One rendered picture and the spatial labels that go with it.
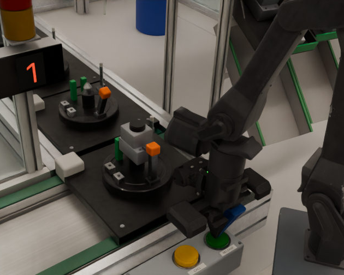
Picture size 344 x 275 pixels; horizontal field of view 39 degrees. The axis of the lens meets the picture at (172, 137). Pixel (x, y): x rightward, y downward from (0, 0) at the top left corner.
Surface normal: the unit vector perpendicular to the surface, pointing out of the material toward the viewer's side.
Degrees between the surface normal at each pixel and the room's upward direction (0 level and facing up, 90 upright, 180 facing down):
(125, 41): 0
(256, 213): 90
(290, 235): 0
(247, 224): 90
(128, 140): 90
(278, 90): 45
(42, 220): 0
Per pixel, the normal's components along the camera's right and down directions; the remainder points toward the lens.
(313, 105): 0.37, -0.21
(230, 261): 0.61, 0.48
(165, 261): 0.05, -0.82
